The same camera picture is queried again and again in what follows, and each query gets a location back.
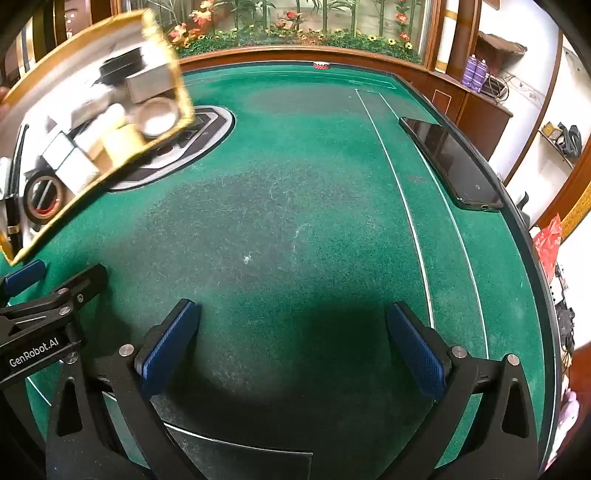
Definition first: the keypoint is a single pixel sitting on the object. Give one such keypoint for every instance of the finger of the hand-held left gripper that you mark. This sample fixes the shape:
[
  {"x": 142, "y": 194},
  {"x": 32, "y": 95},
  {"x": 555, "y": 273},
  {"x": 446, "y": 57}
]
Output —
[
  {"x": 25, "y": 273},
  {"x": 87, "y": 279}
]

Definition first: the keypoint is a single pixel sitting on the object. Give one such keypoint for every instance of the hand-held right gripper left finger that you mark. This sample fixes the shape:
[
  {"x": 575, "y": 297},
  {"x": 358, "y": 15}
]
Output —
[{"x": 168, "y": 346}]

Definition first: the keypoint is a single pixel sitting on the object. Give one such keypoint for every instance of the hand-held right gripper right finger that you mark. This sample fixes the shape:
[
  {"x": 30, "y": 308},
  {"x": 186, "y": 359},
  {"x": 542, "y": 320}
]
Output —
[{"x": 418, "y": 355}]

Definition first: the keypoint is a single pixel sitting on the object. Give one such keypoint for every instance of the black tape roll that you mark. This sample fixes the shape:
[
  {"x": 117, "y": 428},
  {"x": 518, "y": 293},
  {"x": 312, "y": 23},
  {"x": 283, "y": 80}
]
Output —
[{"x": 27, "y": 205}]

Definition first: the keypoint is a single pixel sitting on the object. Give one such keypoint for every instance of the white plastic bottle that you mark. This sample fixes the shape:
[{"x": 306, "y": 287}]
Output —
[{"x": 100, "y": 123}]

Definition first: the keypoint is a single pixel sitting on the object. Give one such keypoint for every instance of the gold storage box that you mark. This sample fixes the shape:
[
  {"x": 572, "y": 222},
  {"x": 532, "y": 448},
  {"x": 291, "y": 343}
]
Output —
[{"x": 55, "y": 87}]

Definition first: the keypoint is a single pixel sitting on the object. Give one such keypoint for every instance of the black stick gold ends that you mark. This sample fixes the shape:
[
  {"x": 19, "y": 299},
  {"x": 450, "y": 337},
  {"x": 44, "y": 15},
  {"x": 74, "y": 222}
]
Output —
[
  {"x": 11, "y": 217},
  {"x": 18, "y": 154}
]

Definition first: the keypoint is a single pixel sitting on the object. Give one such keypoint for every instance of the white box yellow end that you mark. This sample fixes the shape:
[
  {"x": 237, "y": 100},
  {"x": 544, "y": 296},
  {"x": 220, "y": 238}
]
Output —
[{"x": 122, "y": 144}]

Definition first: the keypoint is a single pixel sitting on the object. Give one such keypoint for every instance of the red bag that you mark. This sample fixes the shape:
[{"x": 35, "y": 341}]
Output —
[{"x": 549, "y": 244}]

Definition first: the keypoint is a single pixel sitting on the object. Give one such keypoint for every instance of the table centre control panel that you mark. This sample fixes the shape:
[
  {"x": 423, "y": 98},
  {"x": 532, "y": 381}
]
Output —
[{"x": 203, "y": 134}]

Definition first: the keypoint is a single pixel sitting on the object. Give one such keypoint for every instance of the silver rectangular box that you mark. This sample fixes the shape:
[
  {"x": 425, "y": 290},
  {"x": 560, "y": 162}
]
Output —
[{"x": 150, "y": 82}]

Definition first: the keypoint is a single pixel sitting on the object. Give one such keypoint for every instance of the black round container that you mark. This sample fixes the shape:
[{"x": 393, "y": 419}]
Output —
[{"x": 121, "y": 67}]

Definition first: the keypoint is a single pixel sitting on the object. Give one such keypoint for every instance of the black bag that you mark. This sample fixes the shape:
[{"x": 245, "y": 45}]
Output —
[{"x": 569, "y": 136}]

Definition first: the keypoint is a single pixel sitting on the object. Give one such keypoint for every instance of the purple bottle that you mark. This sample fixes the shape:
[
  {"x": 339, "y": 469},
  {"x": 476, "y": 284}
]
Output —
[
  {"x": 471, "y": 71},
  {"x": 481, "y": 74}
]

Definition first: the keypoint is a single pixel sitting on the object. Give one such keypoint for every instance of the artificial flower display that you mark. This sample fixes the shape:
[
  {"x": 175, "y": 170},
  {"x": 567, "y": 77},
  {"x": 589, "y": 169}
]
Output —
[{"x": 295, "y": 27}]

